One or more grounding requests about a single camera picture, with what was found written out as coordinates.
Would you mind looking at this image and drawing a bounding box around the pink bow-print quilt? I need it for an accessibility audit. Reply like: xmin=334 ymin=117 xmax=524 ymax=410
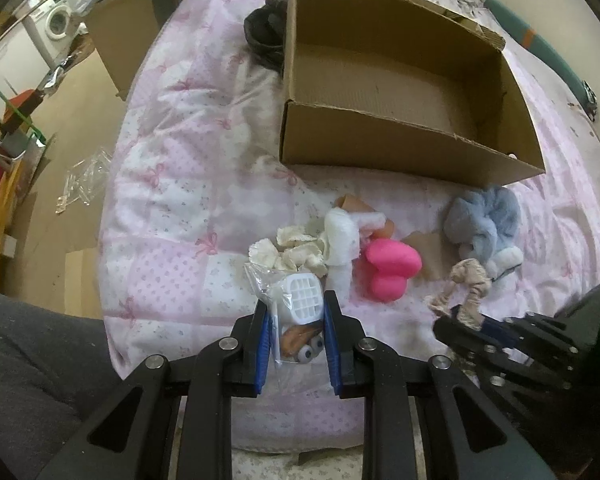
xmin=99 ymin=0 xmax=600 ymax=376

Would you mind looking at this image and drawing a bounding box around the clear plastic wrapper on floor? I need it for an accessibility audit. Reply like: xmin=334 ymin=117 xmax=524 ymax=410
xmin=55 ymin=148 xmax=111 ymax=214

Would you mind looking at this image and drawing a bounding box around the dark grey striped garment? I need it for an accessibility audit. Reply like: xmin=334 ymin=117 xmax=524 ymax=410
xmin=244 ymin=0 xmax=288 ymax=75

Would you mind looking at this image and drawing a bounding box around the cream fabric piece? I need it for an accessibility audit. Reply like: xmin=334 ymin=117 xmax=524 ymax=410
xmin=248 ymin=226 xmax=328 ymax=278

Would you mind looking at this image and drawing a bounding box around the teal headboard cushion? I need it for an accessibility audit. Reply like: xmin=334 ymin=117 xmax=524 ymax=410
xmin=484 ymin=0 xmax=598 ymax=122

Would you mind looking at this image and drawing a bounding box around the pink foam heart toy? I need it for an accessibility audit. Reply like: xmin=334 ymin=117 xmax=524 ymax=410
xmin=364 ymin=238 xmax=422 ymax=302

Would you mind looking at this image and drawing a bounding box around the white washing machine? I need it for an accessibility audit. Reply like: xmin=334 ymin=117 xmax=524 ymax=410
xmin=23 ymin=0 xmax=71 ymax=42

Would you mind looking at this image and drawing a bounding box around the orange-brown cylinder toy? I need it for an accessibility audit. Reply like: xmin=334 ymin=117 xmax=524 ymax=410
xmin=335 ymin=194 xmax=394 ymax=238

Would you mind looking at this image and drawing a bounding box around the light blue fluffy scrunchie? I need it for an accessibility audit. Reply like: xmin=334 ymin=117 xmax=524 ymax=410
xmin=442 ymin=185 xmax=524 ymax=282

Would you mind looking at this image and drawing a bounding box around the white mesh item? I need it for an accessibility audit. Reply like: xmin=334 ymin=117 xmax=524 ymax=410
xmin=246 ymin=263 xmax=324 ymax=367

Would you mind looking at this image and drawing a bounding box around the brown toy with eyes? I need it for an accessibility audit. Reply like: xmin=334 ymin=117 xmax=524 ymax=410
xmin=279 ymin=323 xmax=324 ymax=364

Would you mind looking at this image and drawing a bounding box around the flat cardboard sheet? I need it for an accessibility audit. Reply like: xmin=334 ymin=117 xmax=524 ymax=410
xmin=84 ymin=0 xmax=159 ymax=101

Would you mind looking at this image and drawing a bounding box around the open cardboard box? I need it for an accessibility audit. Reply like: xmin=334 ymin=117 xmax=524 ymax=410
xmin=279 ymin=0 xmax=545 ymax=188

